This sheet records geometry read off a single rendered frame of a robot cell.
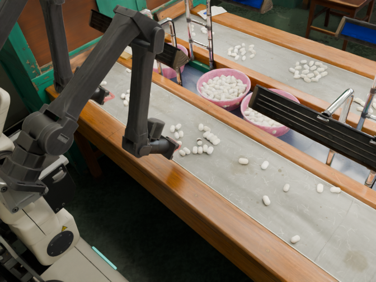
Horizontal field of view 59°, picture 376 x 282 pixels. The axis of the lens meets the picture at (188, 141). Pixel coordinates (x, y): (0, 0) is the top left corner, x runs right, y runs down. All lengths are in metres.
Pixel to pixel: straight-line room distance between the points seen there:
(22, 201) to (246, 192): 0.75
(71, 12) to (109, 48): 1.07
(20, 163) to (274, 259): 0.77
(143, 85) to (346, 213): 0.80
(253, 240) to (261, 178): 0.27
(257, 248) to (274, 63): 1.07
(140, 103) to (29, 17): 0.96
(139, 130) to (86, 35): 1.03
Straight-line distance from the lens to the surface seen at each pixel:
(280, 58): 1.93
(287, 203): 1.25
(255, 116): 1.56
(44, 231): 1.23
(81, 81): 0.86
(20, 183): 0.86
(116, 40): 0.89
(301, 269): 1.12
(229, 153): 1.38
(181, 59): 1.33
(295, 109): 1.04
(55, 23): 1.30
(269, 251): 1.13
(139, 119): 1.05
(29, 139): 0.86
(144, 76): 1.00
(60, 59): 1.34
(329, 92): 1.73
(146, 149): 1.12
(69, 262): 1.80
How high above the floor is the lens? 1.78
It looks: 46 degrees down
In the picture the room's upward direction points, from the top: 8 degrees counter-clockwise
